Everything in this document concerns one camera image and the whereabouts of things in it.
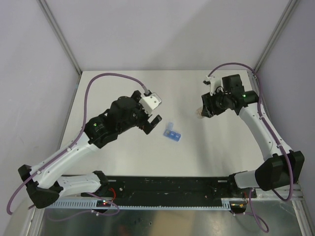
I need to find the blue weekly pill organizer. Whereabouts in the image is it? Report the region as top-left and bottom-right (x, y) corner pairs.
(163, 122), (181, 142)

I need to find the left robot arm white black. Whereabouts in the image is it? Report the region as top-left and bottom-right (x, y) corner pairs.
(18, 90), (162, 208)

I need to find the aluminium frame post left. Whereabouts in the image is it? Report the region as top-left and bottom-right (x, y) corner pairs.
(36, 0), (82, 76)

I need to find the white slotted cable duct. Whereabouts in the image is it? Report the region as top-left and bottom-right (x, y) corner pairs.
(46, 198), (231, 211)

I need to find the amber pill bottle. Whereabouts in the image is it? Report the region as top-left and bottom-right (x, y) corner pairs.
(195, 107), (205, 119)

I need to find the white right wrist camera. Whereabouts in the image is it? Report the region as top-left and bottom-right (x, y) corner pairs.
(203, 76), (221, 95)

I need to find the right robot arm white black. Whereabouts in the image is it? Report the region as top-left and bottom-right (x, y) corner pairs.
(201, 74), (305, 197)

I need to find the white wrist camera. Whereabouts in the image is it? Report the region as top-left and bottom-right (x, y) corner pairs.
(203, 76), (221, 95)
(139, 92), (162, 116)

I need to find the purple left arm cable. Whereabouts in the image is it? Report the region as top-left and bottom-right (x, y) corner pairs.
(6, 73), (151, 216)

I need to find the aluminium frame post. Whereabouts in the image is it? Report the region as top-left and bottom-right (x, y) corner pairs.
(254, 0), (300, 72)
(36, 0), (82, 76)

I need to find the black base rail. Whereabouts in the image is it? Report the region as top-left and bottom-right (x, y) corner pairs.
(81, 176), (258, 206)

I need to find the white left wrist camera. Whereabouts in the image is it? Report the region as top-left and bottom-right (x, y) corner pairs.
(139, 92), (162, 116)

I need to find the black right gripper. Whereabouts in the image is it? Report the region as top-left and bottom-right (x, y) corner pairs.
(202, 88), (231, 118)

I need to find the aluminium frame post right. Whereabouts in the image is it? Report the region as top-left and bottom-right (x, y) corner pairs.
(254, 0), (300, 72)

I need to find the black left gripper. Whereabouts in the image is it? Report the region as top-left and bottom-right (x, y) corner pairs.
(117, 90), (161, 134)

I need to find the small electronics board with leds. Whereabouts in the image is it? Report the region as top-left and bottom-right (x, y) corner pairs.
(96, 200), (111, 207)

